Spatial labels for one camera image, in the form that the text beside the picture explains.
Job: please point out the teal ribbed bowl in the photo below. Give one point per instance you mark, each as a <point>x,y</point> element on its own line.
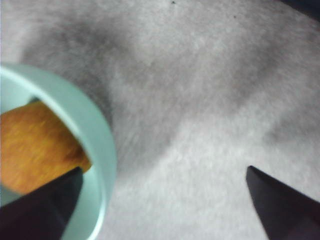
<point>92,120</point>

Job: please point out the orange fruit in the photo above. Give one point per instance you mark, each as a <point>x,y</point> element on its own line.
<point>32,147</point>

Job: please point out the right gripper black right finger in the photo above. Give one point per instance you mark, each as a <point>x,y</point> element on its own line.
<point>287,212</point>

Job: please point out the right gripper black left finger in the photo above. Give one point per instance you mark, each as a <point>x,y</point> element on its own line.
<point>37,215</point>

